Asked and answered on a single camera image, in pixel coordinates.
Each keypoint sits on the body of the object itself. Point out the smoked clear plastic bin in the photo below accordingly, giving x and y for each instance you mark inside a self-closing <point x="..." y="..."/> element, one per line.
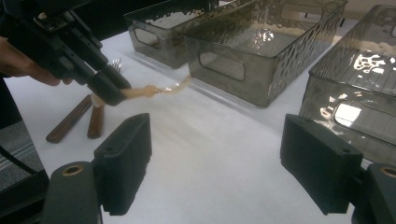
<point x="168" y="53"/>
<point x="274" y="81"/>
<point x="320" y="93"/>

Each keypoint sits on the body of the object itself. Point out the white table cover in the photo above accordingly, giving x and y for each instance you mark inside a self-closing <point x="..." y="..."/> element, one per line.
<point x="202" y="149"/>

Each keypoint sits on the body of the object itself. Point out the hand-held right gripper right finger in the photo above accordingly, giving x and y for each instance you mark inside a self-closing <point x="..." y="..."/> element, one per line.
<point x="320" y="168"/>

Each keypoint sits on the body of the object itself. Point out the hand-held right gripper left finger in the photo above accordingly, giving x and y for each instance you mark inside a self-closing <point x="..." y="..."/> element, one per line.
<point x="124" y="165"/>

